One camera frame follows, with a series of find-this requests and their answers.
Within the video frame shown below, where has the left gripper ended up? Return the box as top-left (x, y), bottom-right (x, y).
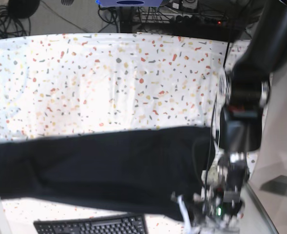
top-left (193, 152), bottom-right (249, 229)

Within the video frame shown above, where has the black t-shirt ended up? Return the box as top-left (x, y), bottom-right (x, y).
top-left (0, 126), bottom-right (215, 221)

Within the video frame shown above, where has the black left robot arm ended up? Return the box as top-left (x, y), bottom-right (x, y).
top-left (178, 0), bottom-right (287, 234)

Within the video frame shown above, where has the black computer keyboard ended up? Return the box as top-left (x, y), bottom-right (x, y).
top-left (33, 213), bottom-right (148, 234)

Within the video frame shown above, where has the black power strip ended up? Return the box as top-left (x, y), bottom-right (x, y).
top-left (135, 12), bottom-right (229, 26)

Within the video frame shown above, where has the terrazzo pattern tablecloth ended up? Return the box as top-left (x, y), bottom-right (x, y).
top-left (0, 32), bottom-right (258, 234)

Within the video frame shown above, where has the blue box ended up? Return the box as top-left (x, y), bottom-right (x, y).
top-left (95, 0), bottom-right (163, 7)

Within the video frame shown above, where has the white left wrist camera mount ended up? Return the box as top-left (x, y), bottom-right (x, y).
top-left (171, 192), bottom-right (201, 234)

